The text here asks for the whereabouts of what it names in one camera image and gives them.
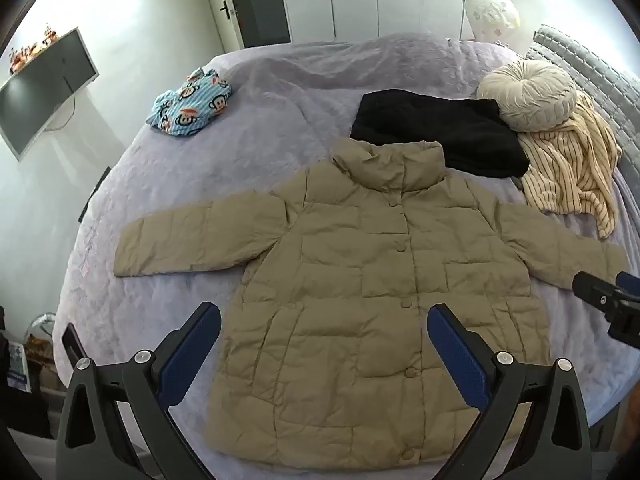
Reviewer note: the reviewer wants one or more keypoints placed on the blue monkey print garment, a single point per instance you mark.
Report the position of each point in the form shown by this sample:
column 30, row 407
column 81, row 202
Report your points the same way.
column 190, row 105

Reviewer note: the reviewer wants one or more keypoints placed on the khaki puffer jacket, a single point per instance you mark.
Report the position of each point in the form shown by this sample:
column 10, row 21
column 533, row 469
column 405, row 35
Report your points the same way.
column 350, row 285

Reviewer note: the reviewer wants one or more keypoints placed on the row of orange figurines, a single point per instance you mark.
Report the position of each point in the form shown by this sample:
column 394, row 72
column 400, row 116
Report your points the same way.
column 22, row 55

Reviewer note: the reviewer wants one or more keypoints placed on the grey quilted headboard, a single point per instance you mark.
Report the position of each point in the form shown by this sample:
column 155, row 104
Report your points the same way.
column 600, row 70

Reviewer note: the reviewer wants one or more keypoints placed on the wall television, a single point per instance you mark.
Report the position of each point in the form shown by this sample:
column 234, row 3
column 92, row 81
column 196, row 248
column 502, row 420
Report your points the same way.
column 40, row 90

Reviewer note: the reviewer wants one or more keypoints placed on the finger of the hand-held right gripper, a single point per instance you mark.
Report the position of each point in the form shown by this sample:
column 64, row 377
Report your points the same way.
column 630, row 280
column 590, row 287

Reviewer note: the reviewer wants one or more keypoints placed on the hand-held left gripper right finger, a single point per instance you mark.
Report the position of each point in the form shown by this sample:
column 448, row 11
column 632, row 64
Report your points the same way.
column 460, row 360

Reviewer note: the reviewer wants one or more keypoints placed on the blue and white packet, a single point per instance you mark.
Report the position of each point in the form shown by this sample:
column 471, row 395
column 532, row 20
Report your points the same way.
column 17, row 367

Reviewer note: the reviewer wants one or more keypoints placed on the black folded garment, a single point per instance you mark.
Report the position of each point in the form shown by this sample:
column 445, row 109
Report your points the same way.
column 440, row 125

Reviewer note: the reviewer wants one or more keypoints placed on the lilac bed blanket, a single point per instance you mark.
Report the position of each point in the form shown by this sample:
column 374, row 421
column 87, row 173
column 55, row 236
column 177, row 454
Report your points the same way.
column 300, row 90

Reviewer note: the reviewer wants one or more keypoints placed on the white round object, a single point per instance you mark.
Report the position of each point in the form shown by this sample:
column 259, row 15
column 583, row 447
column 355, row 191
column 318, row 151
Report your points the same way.
column 42, row 322

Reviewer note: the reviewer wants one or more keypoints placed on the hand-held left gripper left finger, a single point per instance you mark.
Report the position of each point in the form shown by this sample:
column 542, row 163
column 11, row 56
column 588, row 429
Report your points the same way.
column 192, row 355

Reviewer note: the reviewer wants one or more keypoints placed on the white patterned pillow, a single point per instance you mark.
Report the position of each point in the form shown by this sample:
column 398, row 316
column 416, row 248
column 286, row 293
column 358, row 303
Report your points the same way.
column 492, row 12

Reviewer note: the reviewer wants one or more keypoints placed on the cream striped garment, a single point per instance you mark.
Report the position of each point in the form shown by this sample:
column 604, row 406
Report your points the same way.
column 565, row 170

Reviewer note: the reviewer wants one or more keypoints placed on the brown patterned bag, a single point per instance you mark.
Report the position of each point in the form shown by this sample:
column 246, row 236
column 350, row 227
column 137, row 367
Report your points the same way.
column 45, row 360

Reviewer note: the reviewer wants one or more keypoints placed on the round cream cushion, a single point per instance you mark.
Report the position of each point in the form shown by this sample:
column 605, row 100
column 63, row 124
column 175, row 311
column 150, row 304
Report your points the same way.
column 525, row 92

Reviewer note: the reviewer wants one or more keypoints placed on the black bed side rail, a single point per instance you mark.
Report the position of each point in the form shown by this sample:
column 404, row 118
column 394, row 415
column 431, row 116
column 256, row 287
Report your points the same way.
column 94, row 195

